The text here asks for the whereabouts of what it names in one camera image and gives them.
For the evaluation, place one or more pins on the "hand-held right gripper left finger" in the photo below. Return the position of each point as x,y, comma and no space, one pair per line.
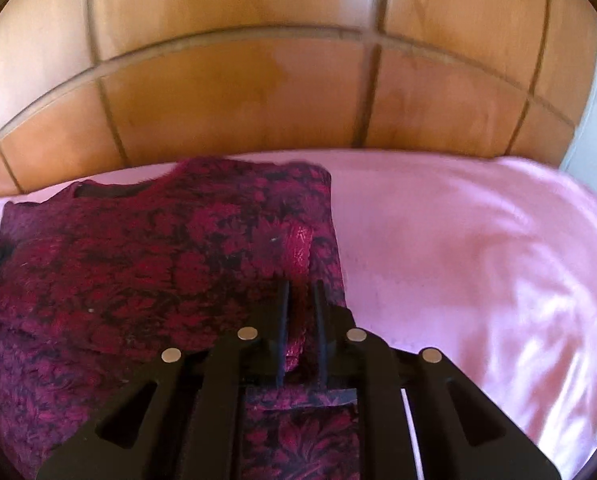
218,410

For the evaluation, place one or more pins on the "wooden wardrobe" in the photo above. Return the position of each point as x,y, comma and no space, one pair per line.
278,60

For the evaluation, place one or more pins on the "dark red floral knit sweater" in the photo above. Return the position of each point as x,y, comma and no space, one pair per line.
153,260

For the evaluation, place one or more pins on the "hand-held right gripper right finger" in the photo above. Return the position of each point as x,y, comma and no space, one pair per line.
378,410

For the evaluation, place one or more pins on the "pink bedsheet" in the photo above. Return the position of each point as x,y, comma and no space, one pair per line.
453,260

